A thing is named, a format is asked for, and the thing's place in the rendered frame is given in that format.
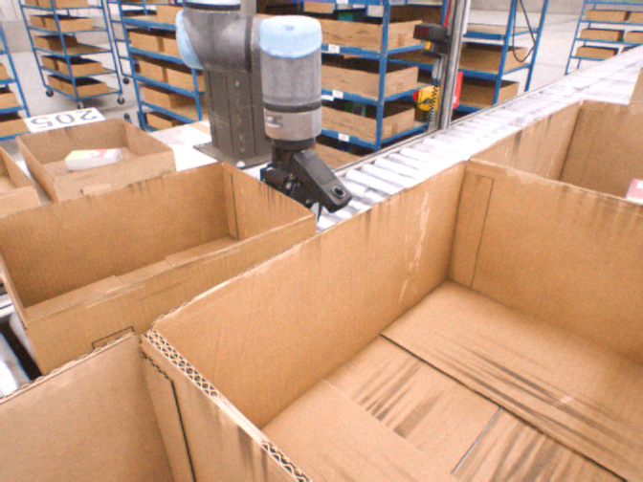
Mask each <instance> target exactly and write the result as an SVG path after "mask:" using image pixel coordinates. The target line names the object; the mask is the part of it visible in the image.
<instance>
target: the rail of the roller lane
mask: <svg viewBox="0 0 643 482"><path fill-rule="evenodd" d="M642 48H643V44H642V46H640V47H637V48H635V49H632V50H630V51H627V52H625V53H623V54H621V55H617V56H613V57H611V58H608V59H606V60H603V61H601V62H598V63H596V64H594V65H591V66H589V67H586V68H584V69H581V70H579V71H576V72H574V73H571V74H569V76H566V77H562V78H560V79H557V80H554V81H551V82H549V83H546V84H545V85H542V86H540V87H537V88H535V89H532V90H530V91H527V92H525V93H521V94H519V95H516V96H514V97H511V98H510V99H506V100H503V101H501V102H499V103H496V104H494V106H491V105H490V107H488V108H485V109H483V110H480V111H478V112H475V113H474V114H471V115H469V116H466V117H464V118H460V119H458V120H454V121H451V122H450V128H448V129H450V130H453V128H454V127H455V126H456V125H458V126H461V124H463V123H464V122H466V121H467V122H471V120H472V119H478V118H479V117H480V116H482V115H483V116H486V114H487V113H488V112H492V113H494V112H495V110H497V109H499V110H500V109H501V108H502V107H503V106H506V107H507V106H508V104H509V103H510V102H512V103H514V102H515V100H521V98H527V97H528V96H529V95H531V96H533V94H534V93H539V91H543V89H545V88H546V89H548V88H549V87H550V86H552V87H553V85H554V84H559V83H560V82H564V81H565V80H569V79H570V78H573V77H576V76H579V75H580V74H581V73H583V72H588V70H592V69H593V68H596V67H599V66H600V65H601V66H602V65H603V64H606V63H609V61H612V60H615V59H618V58H620V57H622V56H624V55H628V54H630V53H633V52H635V51H638V50H640V49H642ZM444 131H445V130H442V129H440V128H439V129H437V128H434V129H431V130H429V131H428V132H424V133H421V134H419V135H416V136H414V138H411V139H409V140H406V141H404V142H399V143H398V144H395V145H393V146H390V147H388V148H385V149H383V150H380V151H378V152H375V153H373V154H369V155H367V156H364V157H363V158H361V159H359V160H358V161H356V162H352V163H348V164H344V165H340V167H338V168H335V169H333V170H331V171H332V172H333V173H334V174H335V176H340V177H344V178H345V177H346V174H347V173H348V171H350V170H352V169H354V170H357V171H360V170H361V168H362V165H363V164H365V163H369V164H375V162H376V160H377V159H378V158H385V159H387V158H388V155H389V154H390V153H391V152H395V153H399V152H400V150H401V149H403V148H404V147H408V148H412V146H413V145H414V144H415V143H416V142H419V143H422V142H423V141H424V140H425V139H433V138H434V135H435V134H437V133H440V134H443V133H444ZM14 311H15V310H14V308H13V305H12V303H11V300H7V301H5V302H1V303H0V332H1V334H2V336H3V337H5V339H6V340H7V342H8V343H9V345H10V346H11V350H12V351H13V352H15V351H17V350H19V348H21V347H23V344H22V343H21V341H20V340H19V338H18V337H17V335H16V334H15V333H14V332H13V330H12V329H11V326H10V320H11V315H12V314H13V312H14Z"/></svg>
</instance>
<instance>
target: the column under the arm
mask: <svg viewBox="0 0 643 482"><path fill-rule="evenodd" d="M202 70H203V79H204V83H205V94H206V101H207V109H208V117H209V125H210V132H211V142H205V143H198V144H197V145H194V146H193V149H195V150H197V151H199V152H201V153H203V154H205V155H207V156H209V157H211V158H213V159H215V160H216V161H221V162H224V161H226V162H228V163H230V164H233V165H235V167H236V168H238V169H240V170H242V171H243V170H246V169H249V168H254V167H256V166H257V165H260V164H266V163H269V162H271V161H272V151H271V143H270V142H265V132H266V131H265V118H264V104H263V90H262V74H254V73H246V72H232V71H217V70H209V71H206V70H204V69H202Z"/></svg>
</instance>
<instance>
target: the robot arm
mask: <svg viewBox="0 0 643 482"><path fill-rule="evenodd" d="M175 28H176V39H177V45H178V50H179V53H180V56H181V58H182V59H183V61H184V63H185V64H186V65H187V66H189V67H191V68H196V69H204V70H206V71H209V70H217V71H232V72H246V73H254V74H262V90H263V104H264V118H265V131H266V132H265V142H270V143H271V151H272V161H271V162H270V163H267V165H266V167H263V168H261V169H259V173H260V181H262V182H263V178H264V179H266V184H267V185H269V186H271V187H273V188H275V189H276V190H278V191H281V192H282V193H284V194H286V195H288V197H289V198H291V199H293V200H294V201H296V202H298V203H299V204H301V205H303V206H305V207H306V208H309V209H311V210H313V211H315V213H316V219H317V224H318V222H319V221H320V218H321V214H322V208H323V207H325V209H326V210H327V211H328V212H329V213H334V212H336V211H338V210H340V209H343V208H346V207H347V206H348V204H349V203H350V202H351V200H352V198H353V194H352V193H351V192H350V191H349V189H348V188H347V187H346V186H345V185H344V184H343V182H341V181H340V180H339V179H338V178H337V177H336V176H335V174H334V173H333V172H332V171H331V170H330V169H329V168H328V165H327V164H326V163H325V162H324V161H323V160H322V158H321V157H320V156H319V155H318V154H317V153H316V152H315V151H314V149H313V148H308V147H312V146H314V145H315V144H316V137H318V135H319V134H320V133H321V131H322V30H321V24H320V23H319V21H317V20H316V19H313V18H309V17H303V16H278V17H272V18H263V17H254V16H245V15H241V14H240V0H184V9H181V10H179V11H178V13H177V15H176V21H175ZM305 148H308V149H305ZM269 168H272V169H269ZM267 169H269V170H267Z"/></svg>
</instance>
